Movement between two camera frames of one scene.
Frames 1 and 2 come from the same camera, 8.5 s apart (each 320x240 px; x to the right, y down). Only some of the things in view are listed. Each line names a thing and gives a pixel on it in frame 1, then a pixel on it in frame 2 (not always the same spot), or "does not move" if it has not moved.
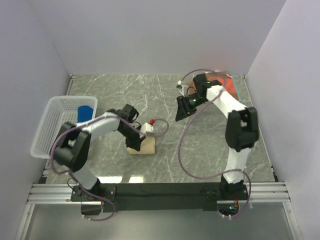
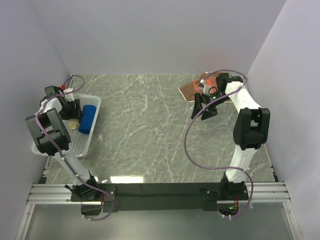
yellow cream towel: [147, 147] → [73, 123]
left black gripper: [135, 143] → [76, 112]
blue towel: [85, 113] does not move
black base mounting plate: [158, 197] does not move
